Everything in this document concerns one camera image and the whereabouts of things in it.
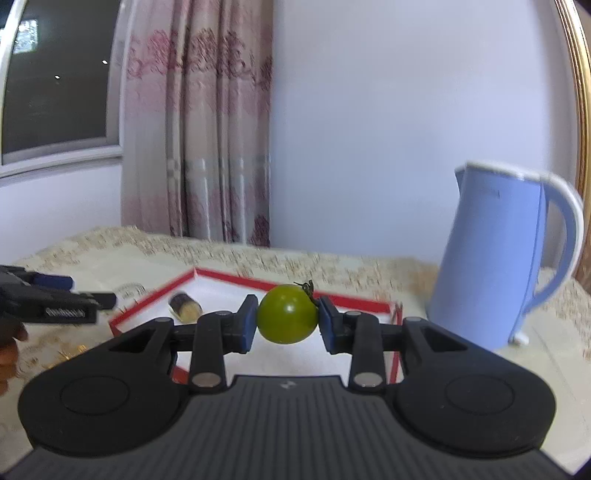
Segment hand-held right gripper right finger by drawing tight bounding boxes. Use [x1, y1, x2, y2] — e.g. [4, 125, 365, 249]
[318, 295, 467, 394]

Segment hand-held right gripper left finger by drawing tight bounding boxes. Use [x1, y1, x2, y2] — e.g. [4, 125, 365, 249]
[108, 294, 259, 394]

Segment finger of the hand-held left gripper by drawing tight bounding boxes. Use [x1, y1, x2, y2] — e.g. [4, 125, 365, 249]
[0, 290, 117, 325]
[0, 265, 75, 292]

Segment green tomato with stem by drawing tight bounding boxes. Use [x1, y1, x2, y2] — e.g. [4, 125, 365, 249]
[256, 279, 320, 345]

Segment red rimmed white tray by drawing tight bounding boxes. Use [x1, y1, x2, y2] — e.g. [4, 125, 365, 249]
[108, 267, 404, 386]

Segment dark sugarcane piece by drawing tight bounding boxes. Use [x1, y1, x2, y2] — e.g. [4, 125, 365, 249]
[168, 292, 204, 323]

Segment person's left hand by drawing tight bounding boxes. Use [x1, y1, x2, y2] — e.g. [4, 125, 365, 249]
[0, 320, 30, 396]

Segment cream gold embroidered tablecloth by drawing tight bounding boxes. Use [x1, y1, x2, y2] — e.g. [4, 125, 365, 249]
[0, 225, 591, 472]

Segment blue electric kettle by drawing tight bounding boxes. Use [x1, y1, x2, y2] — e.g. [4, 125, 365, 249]
[427, 159, 586, 352]

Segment white framed window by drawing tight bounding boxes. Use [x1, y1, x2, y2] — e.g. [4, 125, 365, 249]
[0, 0, 134, 180]

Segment pink patterned curtain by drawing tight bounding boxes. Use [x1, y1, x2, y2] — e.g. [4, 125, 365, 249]
[121, 0, 273, 247]

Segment gold picture frame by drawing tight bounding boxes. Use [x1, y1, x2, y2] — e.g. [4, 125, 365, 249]
[551, 0, 591, 296]

